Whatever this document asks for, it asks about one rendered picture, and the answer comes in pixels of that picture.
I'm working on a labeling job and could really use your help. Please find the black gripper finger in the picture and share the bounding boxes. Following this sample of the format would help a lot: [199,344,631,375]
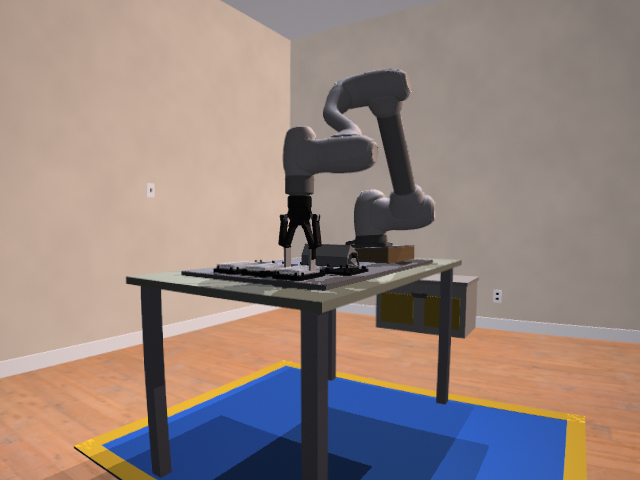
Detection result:
[278,214,298,267]
[298,213,322,271]

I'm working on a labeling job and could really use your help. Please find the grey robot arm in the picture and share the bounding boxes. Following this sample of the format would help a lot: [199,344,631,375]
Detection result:
[283,69,436,248]

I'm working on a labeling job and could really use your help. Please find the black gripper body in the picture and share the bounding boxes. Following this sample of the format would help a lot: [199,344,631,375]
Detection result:
[287,195,312,225]

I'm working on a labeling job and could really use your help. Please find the grey button panel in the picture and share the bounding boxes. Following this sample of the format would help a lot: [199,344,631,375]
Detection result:
[301,244,360,268]

